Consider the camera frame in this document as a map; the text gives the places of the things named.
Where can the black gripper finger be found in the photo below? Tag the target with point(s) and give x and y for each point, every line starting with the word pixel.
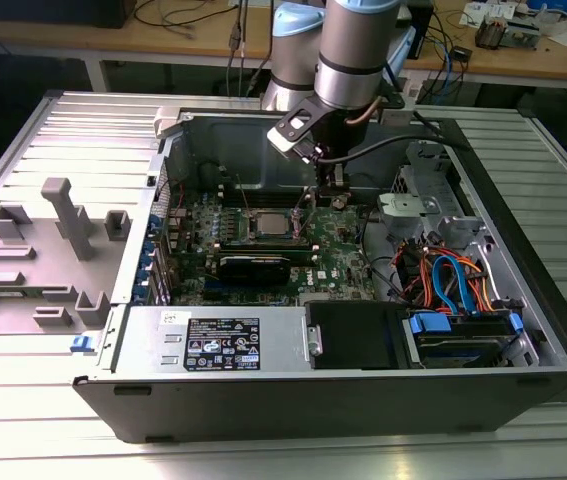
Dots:
pixel 330 187

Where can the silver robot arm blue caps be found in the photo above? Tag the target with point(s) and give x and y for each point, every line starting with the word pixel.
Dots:
pixel 353 50

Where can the black RAM slot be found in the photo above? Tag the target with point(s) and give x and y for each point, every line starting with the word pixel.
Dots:
pixel 273 197

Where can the CPU socket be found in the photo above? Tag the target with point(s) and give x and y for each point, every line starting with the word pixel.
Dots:
pixel 253 235

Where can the round coin battery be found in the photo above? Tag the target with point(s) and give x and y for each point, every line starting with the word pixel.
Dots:
pixel 340 202

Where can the green motherboard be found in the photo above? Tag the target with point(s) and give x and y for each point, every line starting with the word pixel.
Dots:
pixel 333 265

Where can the silver metal drive cage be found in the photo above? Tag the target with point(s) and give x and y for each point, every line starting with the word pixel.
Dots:
pixel 430 172

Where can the black graphics card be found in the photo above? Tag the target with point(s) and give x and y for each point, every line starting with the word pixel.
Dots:
pixel 253 270

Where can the tall black box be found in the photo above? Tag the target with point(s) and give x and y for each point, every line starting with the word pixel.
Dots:
pixel 425 30

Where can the small black box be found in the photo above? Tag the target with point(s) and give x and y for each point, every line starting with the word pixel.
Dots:
pixel 461 53

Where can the copper coil transformer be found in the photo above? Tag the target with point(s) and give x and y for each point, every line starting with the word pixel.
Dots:
pixel 490 32

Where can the wooden desk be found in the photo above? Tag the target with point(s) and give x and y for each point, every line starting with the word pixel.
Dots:
pixel 513 65

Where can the grey electronic device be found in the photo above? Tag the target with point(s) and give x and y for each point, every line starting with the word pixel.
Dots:
pixel 523 32

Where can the hard disk in blue carrier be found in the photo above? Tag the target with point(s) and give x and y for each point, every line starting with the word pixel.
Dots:
pixel 463 350

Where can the black PC case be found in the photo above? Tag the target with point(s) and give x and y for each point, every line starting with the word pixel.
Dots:
pixel 288 410

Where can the silver power supply with label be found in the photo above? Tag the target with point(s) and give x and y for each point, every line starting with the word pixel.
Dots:
pixel 143 340

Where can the grey plastic parts rack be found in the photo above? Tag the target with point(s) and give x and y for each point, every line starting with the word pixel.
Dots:
pixel 48 270

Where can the blue plastic case latch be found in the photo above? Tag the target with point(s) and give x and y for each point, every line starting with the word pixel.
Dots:
pixel 80 344

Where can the large black box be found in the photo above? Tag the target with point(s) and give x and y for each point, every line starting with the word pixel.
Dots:
pixel 63 12

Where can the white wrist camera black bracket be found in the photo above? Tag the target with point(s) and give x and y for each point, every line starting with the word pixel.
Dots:
pixel 285 142

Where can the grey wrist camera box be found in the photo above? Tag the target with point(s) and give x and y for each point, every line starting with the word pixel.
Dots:
pixel 395 115

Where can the silver metal bracket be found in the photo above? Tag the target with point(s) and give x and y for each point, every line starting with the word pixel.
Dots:
pixel 400 210

